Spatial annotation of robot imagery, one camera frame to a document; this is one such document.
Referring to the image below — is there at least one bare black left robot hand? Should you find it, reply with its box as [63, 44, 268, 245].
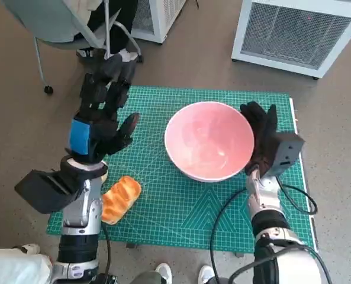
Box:
[64, 53, 141, 164]

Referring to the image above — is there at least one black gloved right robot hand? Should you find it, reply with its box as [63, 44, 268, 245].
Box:
[240, 101, 279, 178]

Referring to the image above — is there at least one pink bowl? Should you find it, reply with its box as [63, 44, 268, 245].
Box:
[164, 101, 255, 183]

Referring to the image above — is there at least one long orange bread loaf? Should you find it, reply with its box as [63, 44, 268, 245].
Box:
[100, 176, 143, 225]

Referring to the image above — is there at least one person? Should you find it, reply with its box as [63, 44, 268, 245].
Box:
[61, 0, 140, 64]

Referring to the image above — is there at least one large white mesh cabinet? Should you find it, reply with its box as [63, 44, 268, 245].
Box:
[231, 0, 351, 81]

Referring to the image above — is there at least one green cutting mat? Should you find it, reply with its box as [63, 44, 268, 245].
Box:
[46, 85, 318, 255]

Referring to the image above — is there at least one grey office chair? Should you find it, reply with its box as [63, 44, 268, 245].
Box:
[0, 0, 145, 95]

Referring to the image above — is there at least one small white mesh cabinet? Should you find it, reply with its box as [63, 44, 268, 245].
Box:
[130, 0, 186, 44]

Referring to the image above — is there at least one black box device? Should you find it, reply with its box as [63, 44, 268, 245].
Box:
[96, 273, 118, 284]

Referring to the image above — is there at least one white shoe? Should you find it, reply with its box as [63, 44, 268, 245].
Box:
[198, 265, 216, 284]
[154, 262, 173, 284]

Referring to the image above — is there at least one white cloth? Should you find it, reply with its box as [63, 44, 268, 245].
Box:
[0, 244, 53, 284]

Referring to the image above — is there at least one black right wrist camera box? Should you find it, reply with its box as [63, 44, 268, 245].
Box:
[266, 132, 305, 178]

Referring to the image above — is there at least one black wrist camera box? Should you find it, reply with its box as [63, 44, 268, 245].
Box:
[14, 168, 84, 214]
[266, 132, 305, 178]

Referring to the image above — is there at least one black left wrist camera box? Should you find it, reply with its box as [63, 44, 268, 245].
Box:
[14, 168, 84, 214]

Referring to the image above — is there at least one short looped black cable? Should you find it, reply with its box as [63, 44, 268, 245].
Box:
[278, 182, 318, 215]

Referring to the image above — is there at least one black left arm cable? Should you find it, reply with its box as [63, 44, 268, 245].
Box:
[100, 221, 113, 279]

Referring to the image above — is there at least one long black robot cable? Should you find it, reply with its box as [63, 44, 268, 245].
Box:
[209, 185, 253, 284]

